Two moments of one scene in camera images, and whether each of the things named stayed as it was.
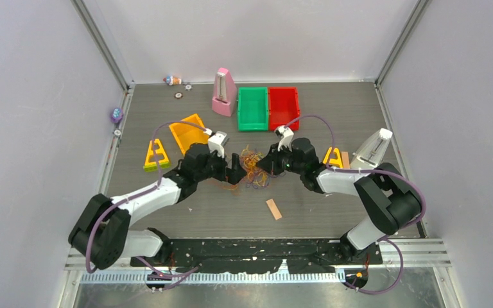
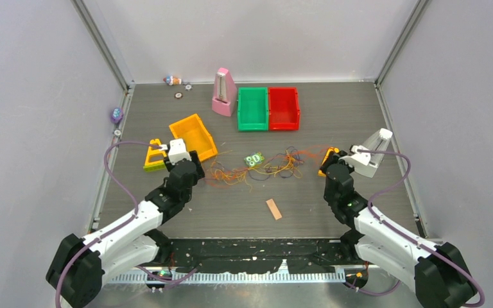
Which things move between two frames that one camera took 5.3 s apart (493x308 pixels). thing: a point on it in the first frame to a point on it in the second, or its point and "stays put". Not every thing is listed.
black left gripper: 233,174 to 198,173
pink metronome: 225,94 stays put
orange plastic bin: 187,135 stays put
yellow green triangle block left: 149,166 stays put
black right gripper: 271,162 to 334,158
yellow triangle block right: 328,160 stays put
